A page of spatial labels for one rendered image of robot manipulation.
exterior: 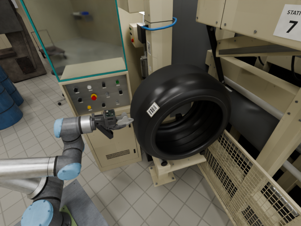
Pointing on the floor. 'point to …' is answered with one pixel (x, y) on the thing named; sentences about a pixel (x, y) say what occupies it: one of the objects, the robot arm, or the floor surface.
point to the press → (18, 46)
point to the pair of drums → (9, 102)
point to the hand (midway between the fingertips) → (131, 121)
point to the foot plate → (161, 178)
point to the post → (159, 37)
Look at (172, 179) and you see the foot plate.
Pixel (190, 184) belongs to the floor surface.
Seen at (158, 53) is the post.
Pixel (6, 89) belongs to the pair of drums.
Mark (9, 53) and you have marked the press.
